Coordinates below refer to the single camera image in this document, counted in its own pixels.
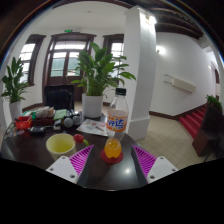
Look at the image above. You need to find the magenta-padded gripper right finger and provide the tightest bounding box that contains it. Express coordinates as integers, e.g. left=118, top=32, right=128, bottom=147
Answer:
left=131, top=144, right=181, bottom=185

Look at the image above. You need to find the dark wooden cabinet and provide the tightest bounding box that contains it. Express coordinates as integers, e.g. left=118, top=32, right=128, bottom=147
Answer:
left=192, top=105, right=224, bottom=158

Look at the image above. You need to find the grey-headed microphone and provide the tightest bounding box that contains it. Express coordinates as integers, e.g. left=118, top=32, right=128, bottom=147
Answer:
left=63, top=117, right=74, bottom=129
left=72, top=114, right=82, bottom=126

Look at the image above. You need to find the green notebook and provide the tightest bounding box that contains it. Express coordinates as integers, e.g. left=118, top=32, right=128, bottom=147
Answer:
left=53, top=108, right=68, bottom=121

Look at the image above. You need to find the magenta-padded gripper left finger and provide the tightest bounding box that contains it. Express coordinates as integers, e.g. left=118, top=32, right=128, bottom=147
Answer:
left=45, top=143, right=97, bottom=185

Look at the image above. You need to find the flat round red coaster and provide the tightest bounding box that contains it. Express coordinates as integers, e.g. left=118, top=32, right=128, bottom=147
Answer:
left=100, top=148, right=124, bottom=165

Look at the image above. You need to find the flat black device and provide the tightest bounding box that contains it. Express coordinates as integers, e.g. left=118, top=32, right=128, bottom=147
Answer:
left=29, top=125, right=46, bottom=135

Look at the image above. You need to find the dark tray of small jars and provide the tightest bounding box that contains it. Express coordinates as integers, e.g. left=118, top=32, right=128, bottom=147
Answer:
left=32, top=105, right=55, bottom=126

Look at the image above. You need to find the small green potted plant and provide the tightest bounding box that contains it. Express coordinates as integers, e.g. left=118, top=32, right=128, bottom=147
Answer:
left=205, top=94, right=224, bottom=113

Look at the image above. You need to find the dark wooden double door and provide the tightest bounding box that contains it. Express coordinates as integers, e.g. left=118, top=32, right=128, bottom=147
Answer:
left=42, top=32, right=98, bottom=101

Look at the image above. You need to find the glowing wall lamp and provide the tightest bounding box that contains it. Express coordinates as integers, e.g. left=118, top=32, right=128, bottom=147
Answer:
left=155, top=45, right=166, bottom=56

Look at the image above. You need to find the red plastic box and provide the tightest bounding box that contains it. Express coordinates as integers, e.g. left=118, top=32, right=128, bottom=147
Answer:
left=14, top=115, right=34, bottom=130

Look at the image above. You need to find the orange soda plastic bottle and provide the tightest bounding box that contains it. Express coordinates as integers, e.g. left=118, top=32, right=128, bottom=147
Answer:
left=103, top=87, right=130, bottom=160

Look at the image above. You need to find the black office chair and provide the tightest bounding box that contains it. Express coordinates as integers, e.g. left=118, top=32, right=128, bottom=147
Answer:
left=43, top=84, right=76, bottom=111

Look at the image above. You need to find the red carpeted staircase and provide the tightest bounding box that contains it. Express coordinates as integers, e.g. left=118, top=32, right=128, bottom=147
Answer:
left=179, top=106, right=208, bottom=140

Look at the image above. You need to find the yellow mug with cherry handle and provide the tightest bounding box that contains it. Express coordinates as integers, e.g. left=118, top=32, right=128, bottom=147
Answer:
left=45, top=133, right=90, bottom=162

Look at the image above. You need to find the dark-framed window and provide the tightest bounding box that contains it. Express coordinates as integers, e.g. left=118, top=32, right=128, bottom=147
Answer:
left=18, top=33, right=47, bottom=87
left=102, top=33, right=125, bottom=64

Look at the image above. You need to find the leafy plant in white pot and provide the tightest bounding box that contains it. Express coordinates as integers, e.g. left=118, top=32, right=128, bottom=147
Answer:
left=70, top=41, right=138, bottom=119
left=0, top=56, right=30, bottom=122

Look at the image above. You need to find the bright pillar lamp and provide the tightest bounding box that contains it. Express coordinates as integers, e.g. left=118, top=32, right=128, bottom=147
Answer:
left=148, top=14, right=158, bottom=25

